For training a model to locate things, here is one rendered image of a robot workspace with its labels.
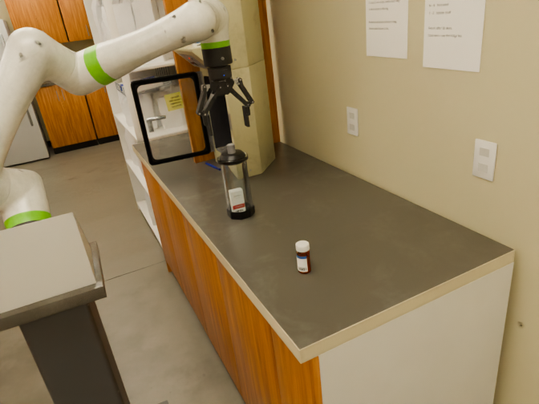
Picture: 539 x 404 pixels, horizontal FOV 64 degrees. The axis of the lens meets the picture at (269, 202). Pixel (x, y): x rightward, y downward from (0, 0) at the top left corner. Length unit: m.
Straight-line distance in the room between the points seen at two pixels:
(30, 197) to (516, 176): 1.40
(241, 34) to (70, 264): 1.07
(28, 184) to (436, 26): 1.31
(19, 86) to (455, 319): 1.34
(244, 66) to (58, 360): 1.26
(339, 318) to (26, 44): 1.07
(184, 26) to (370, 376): 1.04
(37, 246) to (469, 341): 1.25
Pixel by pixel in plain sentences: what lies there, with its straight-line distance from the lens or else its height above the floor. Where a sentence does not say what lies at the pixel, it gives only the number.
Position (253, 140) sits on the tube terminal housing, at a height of 1.10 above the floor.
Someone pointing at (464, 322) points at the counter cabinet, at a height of 0.77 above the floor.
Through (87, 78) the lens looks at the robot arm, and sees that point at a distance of 1.45.
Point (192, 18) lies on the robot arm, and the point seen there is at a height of 1.62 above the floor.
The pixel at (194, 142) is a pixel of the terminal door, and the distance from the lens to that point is 2.16.
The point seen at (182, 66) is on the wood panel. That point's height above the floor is 1.41.
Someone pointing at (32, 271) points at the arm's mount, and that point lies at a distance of 1.39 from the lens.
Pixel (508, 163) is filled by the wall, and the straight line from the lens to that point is 1.36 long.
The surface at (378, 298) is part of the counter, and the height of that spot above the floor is 0.94.
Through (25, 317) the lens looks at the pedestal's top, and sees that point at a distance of 1.43.
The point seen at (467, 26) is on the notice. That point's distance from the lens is 1.39.
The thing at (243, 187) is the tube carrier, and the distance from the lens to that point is 1.53.
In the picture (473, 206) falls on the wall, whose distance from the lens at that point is 1.48.
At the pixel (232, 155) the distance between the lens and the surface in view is 1.50.
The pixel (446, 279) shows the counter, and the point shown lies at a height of 0.94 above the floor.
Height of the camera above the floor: 1.64
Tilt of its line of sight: 25 degrees down
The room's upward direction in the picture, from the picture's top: 7 degrees counter-clockwise
